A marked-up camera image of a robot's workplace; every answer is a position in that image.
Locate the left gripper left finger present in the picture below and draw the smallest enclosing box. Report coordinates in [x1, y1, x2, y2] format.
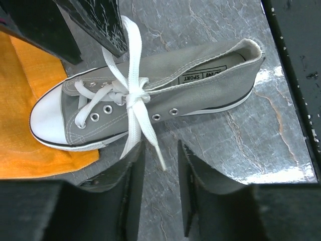
[1, 142, 145, 240]

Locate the white shoelace of sneaker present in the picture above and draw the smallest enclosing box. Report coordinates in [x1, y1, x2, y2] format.
[75, 16, 167, 171]

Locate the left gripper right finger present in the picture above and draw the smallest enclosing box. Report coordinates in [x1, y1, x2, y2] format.
[178, 142, 320, 240]

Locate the grey sneaker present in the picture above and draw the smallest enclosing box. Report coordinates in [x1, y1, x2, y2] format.
[30, 39, 264, 151]

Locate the orange mickey mouse pillow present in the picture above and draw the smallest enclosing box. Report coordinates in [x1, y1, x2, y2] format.
[1, 32, 100, 179]

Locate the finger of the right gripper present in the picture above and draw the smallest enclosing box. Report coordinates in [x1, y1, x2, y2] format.
[55, 0, 128, 57]
[1, 0, 82, 65]

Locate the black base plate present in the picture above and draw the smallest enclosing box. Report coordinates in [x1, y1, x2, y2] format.
[261, 0, 320, 180]

